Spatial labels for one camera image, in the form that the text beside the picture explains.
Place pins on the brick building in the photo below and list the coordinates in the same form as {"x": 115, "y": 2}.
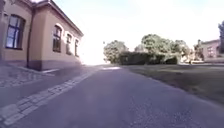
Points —
{"x": 210, "y": 50}

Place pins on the cobblestone pavement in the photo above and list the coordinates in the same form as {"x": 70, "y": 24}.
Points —
{"x": 13, "y": 76}

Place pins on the dark green hedge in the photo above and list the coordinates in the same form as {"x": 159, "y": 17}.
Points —
{"x": 143, "y": 58}

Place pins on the cobblestone gutter strip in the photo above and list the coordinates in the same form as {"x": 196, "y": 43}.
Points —
{"x": 40, "y": 96}

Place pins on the grass field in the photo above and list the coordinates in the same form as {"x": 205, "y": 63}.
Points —
{"x": 186, "y": 78}

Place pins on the grey asphalt road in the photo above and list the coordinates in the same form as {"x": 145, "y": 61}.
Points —
{"x": 113, "y": 100}

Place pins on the beige building with arched windows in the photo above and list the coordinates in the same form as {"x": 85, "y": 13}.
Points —
{"x": 40, "y": 36}

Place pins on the group of trees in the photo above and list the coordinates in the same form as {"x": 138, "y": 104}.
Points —
{"x": 150, "y": 46}

